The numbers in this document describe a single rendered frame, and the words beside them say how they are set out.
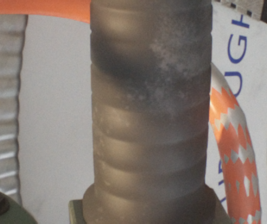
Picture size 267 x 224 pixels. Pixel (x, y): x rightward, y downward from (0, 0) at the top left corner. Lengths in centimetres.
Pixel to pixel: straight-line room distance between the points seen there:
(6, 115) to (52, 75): 4
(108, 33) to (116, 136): 3
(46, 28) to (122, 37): 20
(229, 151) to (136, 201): 6
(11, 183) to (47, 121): 4
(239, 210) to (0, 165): 17
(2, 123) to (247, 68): 23
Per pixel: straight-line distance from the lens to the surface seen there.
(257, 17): 49
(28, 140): 36
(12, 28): 33
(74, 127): 37
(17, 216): 22
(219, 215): 19
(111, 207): 18
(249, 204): 22
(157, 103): 16
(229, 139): 22
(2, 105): 34
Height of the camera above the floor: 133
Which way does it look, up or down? 26 degrees down
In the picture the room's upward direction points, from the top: 135 degrees counter-clockwise
